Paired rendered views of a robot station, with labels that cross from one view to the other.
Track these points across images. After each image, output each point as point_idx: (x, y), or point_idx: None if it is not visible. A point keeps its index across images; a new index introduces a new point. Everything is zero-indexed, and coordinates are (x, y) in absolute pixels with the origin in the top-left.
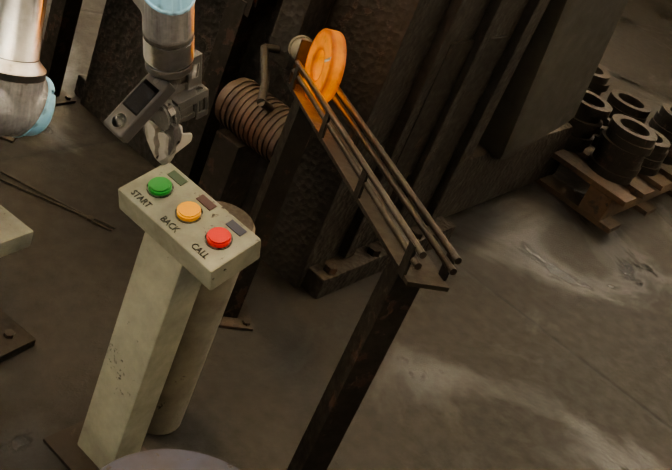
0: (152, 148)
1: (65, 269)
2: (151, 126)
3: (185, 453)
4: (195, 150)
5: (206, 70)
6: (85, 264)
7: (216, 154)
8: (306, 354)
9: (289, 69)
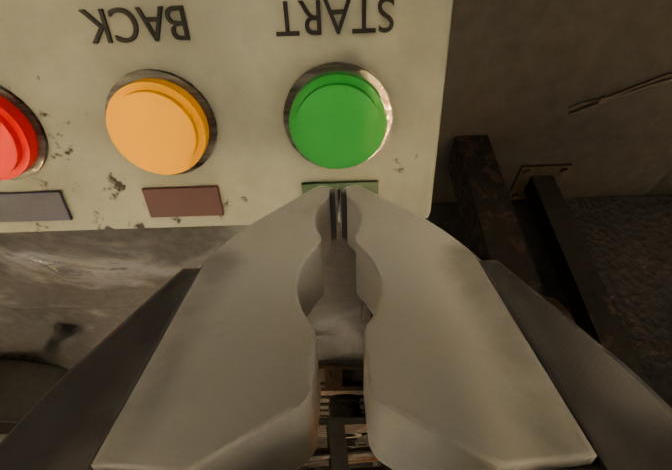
0: (383, 218)
1: (571, 19)
2: (427, 404)
3: None
4: (561, 241)
5: (622, 329)
6: (557, 48)
7: (520, 260)
8: None
9: None
